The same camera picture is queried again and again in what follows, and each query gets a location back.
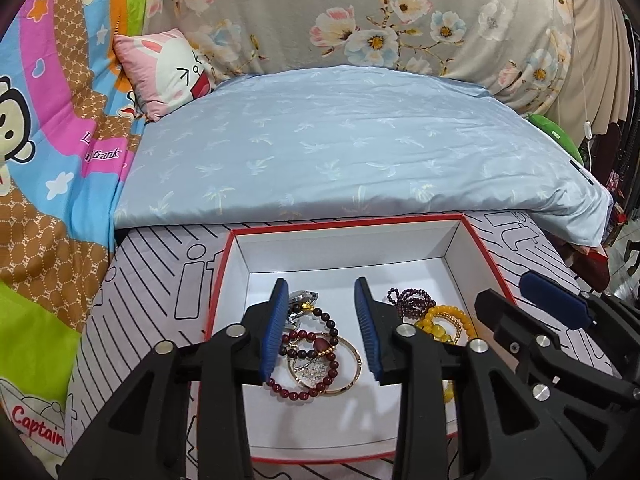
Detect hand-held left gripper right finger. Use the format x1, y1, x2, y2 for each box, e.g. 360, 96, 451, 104
354, 276, 596, 480

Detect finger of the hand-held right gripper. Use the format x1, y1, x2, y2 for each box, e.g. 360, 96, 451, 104
474, 289, 640, 480
519, 269, 640, 333

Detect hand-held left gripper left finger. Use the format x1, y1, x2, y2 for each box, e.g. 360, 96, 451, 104
59, 277, 291, 480

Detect gold bangle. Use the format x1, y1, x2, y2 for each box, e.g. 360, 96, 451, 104
287, 334, 362, 396

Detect silver wristwatch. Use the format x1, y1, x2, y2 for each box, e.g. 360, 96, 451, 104
289, 289, 319, 318

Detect dark brown bead bracelet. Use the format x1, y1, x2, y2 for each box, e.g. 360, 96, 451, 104
287, 305, 341, 361

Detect purple garnet bead bracelet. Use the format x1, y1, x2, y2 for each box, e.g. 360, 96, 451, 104
385, 287, 434, 320

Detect silver flower chain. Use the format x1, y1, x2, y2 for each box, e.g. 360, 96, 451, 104
294, 357, 327, 392

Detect dark red bead bracelet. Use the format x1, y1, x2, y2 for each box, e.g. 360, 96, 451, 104
265, 332, 341, 403

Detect yellow bead bracelet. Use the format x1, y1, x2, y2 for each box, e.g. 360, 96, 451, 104
415, 320, 457, 406

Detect orange bead bracelet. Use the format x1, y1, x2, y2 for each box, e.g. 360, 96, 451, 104
425, 304, 476, 345

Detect red cardboard box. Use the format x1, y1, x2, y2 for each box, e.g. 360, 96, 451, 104
200, 212, 518, 463

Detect dark hanging clothes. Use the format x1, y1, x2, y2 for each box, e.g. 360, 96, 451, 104
600, 25, 640, 301

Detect green plush item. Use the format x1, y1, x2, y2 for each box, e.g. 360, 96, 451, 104
527, 112, 583, 161

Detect light blue pillow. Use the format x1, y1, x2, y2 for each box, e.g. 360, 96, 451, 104
114, 64, 613, 261

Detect beige curtain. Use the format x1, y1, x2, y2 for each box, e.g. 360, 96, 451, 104
550, 0, 636, 136

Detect pink cartoon pillow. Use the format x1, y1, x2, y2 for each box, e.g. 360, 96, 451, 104
112, 29, 218, 122

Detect colourful cartoon monkey blanket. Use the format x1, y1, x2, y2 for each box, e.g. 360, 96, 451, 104
0, 0, 153, 480

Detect grey floral quilt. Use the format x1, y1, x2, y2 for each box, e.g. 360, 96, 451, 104
145, 0, 576, 116

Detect white cord with switch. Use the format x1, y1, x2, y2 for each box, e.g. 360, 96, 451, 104
570, 10, 597, 142

